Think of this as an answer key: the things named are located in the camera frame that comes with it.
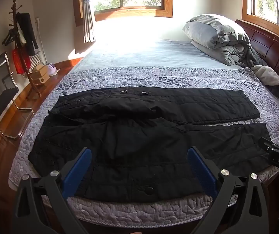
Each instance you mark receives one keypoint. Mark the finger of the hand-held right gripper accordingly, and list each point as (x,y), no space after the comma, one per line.
(266,145)

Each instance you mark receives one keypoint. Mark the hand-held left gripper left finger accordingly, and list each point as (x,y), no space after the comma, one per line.
(79,168)

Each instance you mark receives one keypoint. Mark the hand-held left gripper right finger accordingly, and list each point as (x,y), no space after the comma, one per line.
(200,168)

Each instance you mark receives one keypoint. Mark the black pants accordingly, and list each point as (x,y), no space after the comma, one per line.
(134,139)

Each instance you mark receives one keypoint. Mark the white fleece blanket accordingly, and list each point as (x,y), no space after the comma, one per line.
(267,75)

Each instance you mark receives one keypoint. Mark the white quilted mattress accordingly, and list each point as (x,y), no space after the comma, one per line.
(134,212)

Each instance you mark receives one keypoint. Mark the grey leaf-patterned quilted bedspread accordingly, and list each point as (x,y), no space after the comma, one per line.
(183,78)

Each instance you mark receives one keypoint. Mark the wooden coat rack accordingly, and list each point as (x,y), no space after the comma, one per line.
(33,85)

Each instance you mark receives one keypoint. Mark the wooden headboard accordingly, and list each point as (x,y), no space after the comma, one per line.
(273,46)

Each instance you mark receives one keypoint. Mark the large cardboard box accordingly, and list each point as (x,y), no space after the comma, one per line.
(40,78)

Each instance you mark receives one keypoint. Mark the folded grey duvet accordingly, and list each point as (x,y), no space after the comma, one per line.
(224,53)

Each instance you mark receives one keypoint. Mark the purple and white appliance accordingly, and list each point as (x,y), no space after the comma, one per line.
(52,69)

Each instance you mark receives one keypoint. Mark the small cardboard box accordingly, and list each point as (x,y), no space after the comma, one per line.
(38,68)

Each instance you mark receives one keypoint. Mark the black mesh chrome chair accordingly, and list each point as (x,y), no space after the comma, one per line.
(0,95)

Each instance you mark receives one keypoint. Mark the black striped bag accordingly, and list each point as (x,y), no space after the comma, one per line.
(36,59)

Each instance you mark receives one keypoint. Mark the red bag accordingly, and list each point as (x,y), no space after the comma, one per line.
(20,62)

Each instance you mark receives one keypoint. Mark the light blue bed sheet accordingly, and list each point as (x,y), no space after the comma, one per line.
(149,53)

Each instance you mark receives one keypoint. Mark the grey pillow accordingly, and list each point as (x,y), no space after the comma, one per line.
(210,29)

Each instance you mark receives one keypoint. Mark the white steamer pole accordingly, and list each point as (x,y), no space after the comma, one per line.
(40,36)

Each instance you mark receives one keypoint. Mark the black hanging garment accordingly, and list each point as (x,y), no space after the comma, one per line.
(28,34)

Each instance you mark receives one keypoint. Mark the black clothes hangers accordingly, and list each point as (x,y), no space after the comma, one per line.
(9,37)

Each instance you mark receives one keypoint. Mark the grey curtain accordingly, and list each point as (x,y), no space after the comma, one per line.
(87,17)

